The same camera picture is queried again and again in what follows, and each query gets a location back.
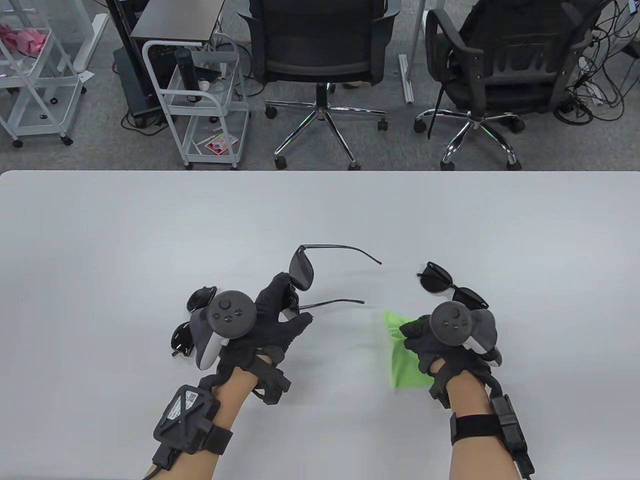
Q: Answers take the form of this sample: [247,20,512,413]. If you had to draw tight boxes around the person's left hand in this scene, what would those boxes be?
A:
[200,272,315,387]

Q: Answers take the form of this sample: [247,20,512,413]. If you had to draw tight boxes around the person's right hand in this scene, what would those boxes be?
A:
[398,314,496,387]

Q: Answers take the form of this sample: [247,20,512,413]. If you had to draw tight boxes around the green cleaning cloth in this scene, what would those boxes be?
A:
[383,310,433,391]

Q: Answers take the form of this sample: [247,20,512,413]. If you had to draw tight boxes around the grey handheld controller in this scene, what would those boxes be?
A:
[189,291,257,371]
[430,301,502,368]

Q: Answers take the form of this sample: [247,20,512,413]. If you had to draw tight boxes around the black square sunglasses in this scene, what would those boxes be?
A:
[280,244,383,323]
[416,261,490,311]

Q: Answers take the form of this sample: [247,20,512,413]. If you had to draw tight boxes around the black rounded sunglasses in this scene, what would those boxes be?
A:
[171,286,219,358]

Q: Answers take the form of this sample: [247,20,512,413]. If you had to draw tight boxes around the red and white packet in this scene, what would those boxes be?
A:
[204,134,238,155]

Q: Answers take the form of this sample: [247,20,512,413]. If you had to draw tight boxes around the white rolling cart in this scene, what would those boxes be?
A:
[142,37,251,171]
[0,0,87,148]

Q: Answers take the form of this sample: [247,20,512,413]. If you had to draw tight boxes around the white metal desk leg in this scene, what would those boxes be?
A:
[397,0,428,104]

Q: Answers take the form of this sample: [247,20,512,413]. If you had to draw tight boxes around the black ribbed office chair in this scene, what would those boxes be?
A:
[414,0,608,172]

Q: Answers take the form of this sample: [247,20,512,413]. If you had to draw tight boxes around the black bottle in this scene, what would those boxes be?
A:
[174,48,203,104]

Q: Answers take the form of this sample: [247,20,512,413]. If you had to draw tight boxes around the black computer tower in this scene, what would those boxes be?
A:
[112,46,168,128]

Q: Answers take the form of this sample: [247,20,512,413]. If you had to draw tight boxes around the black mesh office chair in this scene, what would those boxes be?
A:
[237,0,403,172]

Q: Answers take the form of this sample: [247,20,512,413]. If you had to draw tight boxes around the dark side table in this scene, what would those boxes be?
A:
[129,0,228,48]

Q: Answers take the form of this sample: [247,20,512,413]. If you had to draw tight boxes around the white desk foot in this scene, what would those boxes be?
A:
[75,13,109,73]

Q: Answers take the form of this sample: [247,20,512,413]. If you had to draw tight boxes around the pink cloth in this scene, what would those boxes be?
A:
[0,23,49,55]

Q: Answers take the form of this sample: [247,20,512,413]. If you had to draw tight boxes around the black hanging strap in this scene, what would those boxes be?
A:
[427,82,447,141]

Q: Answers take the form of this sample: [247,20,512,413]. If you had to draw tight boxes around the black cable bundle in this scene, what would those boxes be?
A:
[552,0,640,126]

